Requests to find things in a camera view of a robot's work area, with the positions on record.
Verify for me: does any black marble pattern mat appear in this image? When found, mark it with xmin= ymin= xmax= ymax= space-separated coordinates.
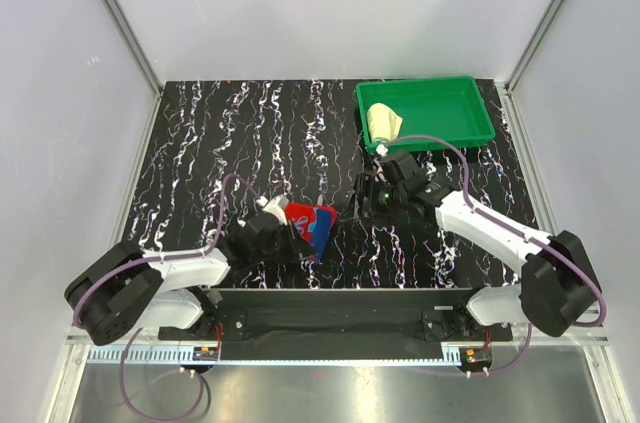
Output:
xmin=120 ymin=80 xmax=517 ymax=290

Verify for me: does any aluminium frame post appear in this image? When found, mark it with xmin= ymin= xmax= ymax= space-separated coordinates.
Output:
xmin=69 ymin=0 xmax=165 ymax=99
xmin=504 ymin=0 xmax=568 ymax=96

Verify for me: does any green plastic tray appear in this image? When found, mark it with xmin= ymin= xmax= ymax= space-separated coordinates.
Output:
xmin=356 ymin=76 xmax=496 ymax=154

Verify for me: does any left aluminium frame post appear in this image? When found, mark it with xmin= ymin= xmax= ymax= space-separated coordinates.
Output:
xmin=69 ymin=0 xmax=165 ymax=99

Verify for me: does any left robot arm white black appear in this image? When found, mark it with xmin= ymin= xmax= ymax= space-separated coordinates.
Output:
xmin=64 ymin=203 xmax=319 ymax=346

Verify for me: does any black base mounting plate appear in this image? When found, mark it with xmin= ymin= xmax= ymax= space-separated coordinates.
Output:
xmin=159 ymin=289 xmax=512 ymax=343

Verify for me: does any red and blue towel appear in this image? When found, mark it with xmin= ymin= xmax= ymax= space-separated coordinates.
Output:
xmin=285 ymin=202 xmax=338 ymax=260

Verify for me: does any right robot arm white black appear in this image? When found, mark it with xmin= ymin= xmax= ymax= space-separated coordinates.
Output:
xmin=352 ymin=151 xmax=602 ymax=340

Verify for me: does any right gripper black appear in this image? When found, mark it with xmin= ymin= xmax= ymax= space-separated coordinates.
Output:
xmin=339 ymin=173 xmax=407 ymax=227

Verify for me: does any right aluminium frame post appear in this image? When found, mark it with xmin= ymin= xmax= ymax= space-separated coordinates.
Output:
xmin=504 ymin=0 xmax=568 ymax=96

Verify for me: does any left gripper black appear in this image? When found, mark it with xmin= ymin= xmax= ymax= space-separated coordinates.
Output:
xmin=251 ymin=218 xmax=317 ymax=265

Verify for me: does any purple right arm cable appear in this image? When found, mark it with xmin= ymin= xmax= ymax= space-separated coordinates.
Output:
xmin=374 ymin=134 xmax=609 ymax=375

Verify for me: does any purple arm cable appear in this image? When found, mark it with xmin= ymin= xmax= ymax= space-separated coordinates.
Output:
xmin=374 ymin=134 xmax=609 ymax=375
xmin=72 ymin=173 xmax=269 ymax=419

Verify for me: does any slotted cable duct rail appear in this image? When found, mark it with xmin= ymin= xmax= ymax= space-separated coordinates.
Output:
xmin=88 ymin=342 xmax=461 ymax=367

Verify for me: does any teal and yellow towel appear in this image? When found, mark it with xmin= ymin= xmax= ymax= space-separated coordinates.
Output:
xmin=366 ymin=103 xmax=403 ymax=145

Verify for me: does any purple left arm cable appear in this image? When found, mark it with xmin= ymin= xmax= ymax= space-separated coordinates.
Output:
xmin=72 ymin=173 xmax=269 ymax=419

